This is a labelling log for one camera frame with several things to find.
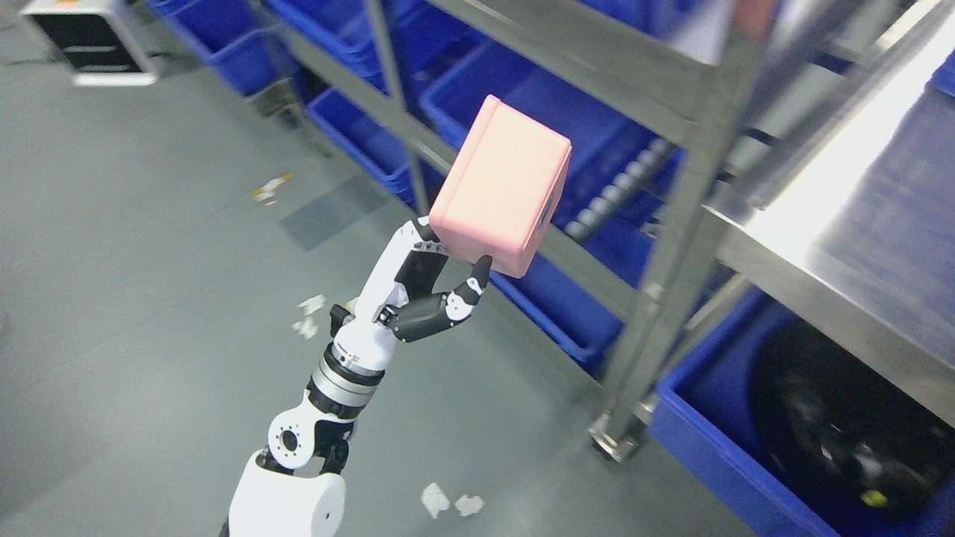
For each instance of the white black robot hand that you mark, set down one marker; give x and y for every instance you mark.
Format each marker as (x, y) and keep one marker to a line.
(398, 303)

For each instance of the pink plastic storage box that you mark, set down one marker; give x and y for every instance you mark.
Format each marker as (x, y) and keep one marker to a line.
(502, 190)

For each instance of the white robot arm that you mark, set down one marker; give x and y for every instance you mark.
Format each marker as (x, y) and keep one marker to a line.
(294, 486)

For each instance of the blue lower shelf bin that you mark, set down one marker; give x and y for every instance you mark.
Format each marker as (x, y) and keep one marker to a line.
(571, 317)

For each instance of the blue shelf bin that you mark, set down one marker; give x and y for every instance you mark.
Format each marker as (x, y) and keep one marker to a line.
(603, 141)
(571, 317)

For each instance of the stainless steel shelf rack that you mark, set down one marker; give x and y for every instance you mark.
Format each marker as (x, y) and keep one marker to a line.
(451, 67)

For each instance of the blue shelf bin left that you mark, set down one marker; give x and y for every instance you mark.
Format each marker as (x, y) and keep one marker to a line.
(603, 141)

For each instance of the white grey equipment cart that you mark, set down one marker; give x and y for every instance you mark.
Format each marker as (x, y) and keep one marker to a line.
(102, 42)

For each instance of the blue bin with helmet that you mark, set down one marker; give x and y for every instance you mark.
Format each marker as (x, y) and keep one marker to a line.
(703, 418)

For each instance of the stainless steel table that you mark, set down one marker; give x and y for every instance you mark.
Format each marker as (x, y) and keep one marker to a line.
(849, 222)

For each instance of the black helmet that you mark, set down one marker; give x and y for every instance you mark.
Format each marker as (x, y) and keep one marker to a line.
(831, 425)

